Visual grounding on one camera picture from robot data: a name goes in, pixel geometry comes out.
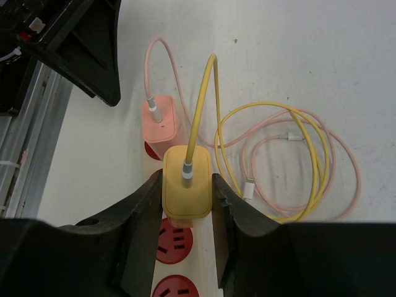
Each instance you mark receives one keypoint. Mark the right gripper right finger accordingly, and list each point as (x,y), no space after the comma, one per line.
(256,256)

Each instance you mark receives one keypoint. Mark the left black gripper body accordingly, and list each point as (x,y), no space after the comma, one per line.
(28,32)

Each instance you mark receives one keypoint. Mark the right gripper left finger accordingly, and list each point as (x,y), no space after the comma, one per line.
(111,253)

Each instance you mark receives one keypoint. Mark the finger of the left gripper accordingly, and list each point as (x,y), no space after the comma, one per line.
(79,42)

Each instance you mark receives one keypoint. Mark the yellow charger plug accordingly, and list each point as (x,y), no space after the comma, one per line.
(186,188)

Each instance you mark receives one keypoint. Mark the pink charger plug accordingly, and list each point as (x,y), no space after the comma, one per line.
(169,132)

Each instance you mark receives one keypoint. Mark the beige red power strip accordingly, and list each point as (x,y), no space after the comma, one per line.
(184,263)

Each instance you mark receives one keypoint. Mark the aluminium table frame rail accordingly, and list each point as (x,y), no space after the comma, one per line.
(28,142)

